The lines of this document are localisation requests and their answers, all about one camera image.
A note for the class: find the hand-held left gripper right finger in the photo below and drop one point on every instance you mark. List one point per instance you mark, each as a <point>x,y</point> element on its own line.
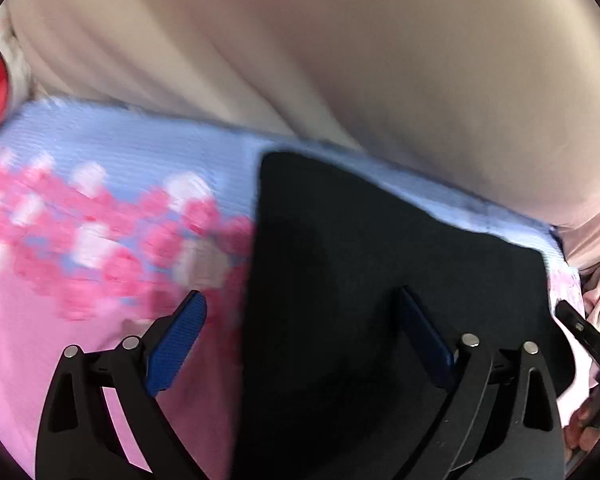
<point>427,340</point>

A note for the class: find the beige quilt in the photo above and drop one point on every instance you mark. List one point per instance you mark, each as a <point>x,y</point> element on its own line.
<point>330,60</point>

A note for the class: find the black pants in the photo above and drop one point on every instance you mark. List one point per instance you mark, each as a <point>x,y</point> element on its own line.
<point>330,260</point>

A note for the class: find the person's right hand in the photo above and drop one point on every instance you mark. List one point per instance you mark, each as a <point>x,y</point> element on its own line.
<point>582,425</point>

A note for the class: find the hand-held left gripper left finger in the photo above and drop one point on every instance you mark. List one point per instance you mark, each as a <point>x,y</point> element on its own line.
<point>172,345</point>

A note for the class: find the pink floral blanket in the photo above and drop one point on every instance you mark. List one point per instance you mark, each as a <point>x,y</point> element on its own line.
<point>80,285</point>

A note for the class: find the pale pink cloth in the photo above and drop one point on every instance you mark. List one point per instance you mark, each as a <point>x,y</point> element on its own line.
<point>597,260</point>

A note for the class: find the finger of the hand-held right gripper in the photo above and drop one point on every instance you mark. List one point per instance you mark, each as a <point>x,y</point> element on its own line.
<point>580,327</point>

